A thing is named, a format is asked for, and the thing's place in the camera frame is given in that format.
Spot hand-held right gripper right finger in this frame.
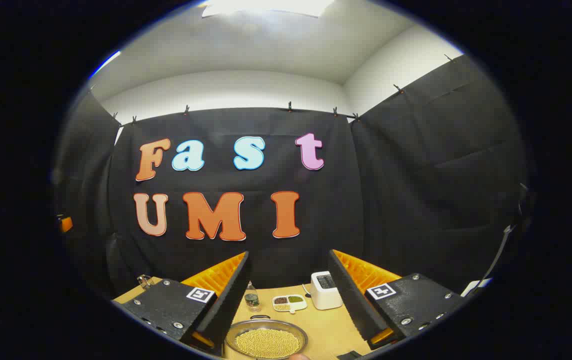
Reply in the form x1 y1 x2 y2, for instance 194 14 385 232
328 249 469 351

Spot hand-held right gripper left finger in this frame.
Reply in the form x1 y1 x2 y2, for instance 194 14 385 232
111 251 253 357

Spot stainless steel pot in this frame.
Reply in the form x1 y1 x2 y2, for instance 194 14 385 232
224 315 309 360

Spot pile of soybeans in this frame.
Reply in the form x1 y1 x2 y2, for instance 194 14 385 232
235 328 301 359

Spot clear plastic water bottle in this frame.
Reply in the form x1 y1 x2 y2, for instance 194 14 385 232
244 281 262 313

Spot white toaster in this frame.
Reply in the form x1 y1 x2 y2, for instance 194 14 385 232
310 271 344 311

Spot white divided bean dish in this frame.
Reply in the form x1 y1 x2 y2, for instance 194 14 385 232
272 294 308 314

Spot black backdrop cloth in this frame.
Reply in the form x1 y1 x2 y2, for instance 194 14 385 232
53 52 534 301

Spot ceiling light panel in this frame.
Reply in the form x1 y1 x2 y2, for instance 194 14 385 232
201 0 337 18

